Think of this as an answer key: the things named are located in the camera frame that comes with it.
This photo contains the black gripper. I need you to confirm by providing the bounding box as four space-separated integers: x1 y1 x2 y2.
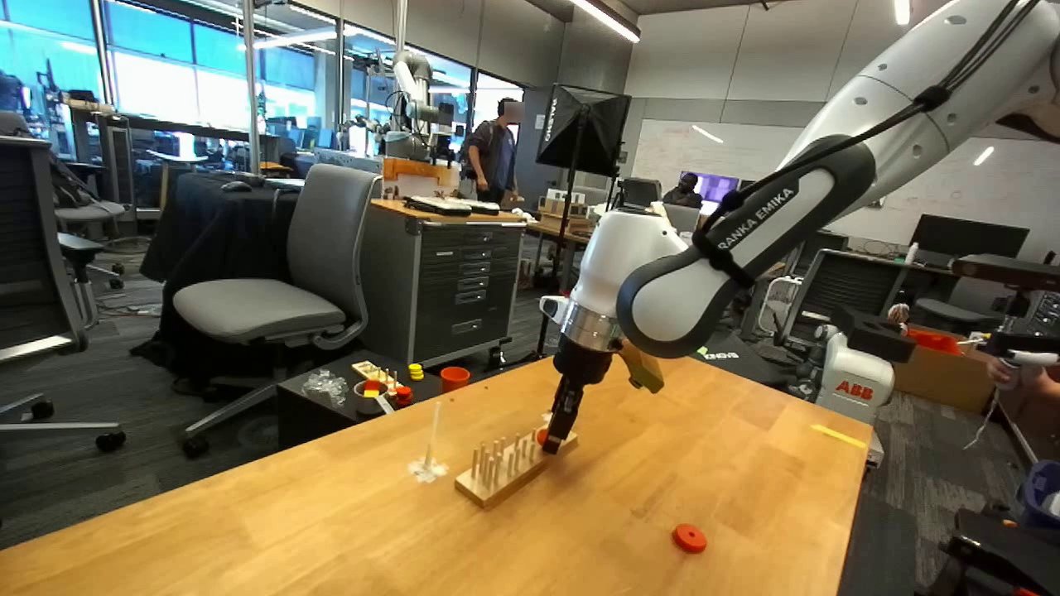
545 338 614 439

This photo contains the white ABB robot base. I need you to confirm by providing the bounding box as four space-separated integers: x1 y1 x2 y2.
815 324 894 424

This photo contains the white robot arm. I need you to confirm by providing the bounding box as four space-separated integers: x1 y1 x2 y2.
540 0 1060 450

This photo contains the wooden peg board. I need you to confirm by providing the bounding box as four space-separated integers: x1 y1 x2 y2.
455 429 552 505

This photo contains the white single peg stand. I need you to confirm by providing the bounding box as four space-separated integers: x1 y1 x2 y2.
406 397 447 483

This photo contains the grey drawer cabinet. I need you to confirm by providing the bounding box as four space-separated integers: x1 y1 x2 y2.
360 199 524 366

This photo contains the yellow tape strip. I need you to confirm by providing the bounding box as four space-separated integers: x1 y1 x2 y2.
810 424 869 454

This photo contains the standing person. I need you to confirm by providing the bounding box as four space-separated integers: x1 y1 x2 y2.
461 94 519 201

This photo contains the grey office chair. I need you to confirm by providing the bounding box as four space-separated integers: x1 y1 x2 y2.
171 162 376 457

